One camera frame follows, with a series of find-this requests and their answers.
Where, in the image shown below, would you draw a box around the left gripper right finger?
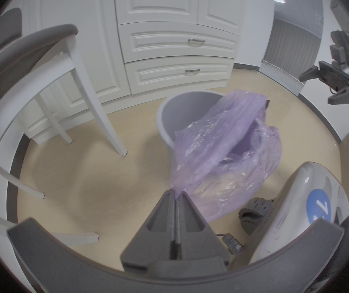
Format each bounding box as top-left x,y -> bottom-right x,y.
177,190 -> 231,265

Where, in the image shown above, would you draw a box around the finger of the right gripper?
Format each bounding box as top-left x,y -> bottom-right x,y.
299,66 -> 321,82
329,86 -> 349,105

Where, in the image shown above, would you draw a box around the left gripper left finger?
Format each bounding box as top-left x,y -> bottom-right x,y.
121,189 -> 177,270

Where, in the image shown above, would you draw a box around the purple plastic bag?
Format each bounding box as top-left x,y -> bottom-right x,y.
170,90 -> 283,223

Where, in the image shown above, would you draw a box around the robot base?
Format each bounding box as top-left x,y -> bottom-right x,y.
239,162 -> 349,266

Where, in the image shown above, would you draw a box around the white trash bin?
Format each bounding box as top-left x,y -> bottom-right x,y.
156,91 -> 225,149

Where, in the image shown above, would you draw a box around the grey curtain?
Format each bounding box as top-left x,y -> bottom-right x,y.
264,20 -> 323,82

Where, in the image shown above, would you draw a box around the white chair grey cushions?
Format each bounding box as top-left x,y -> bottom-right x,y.
0,8 -> 129,245

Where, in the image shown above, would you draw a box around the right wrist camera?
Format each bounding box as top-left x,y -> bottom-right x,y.
330,43 -> 347,63

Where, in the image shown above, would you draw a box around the black cable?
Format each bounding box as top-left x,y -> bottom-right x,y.
216,232 -> 244,256

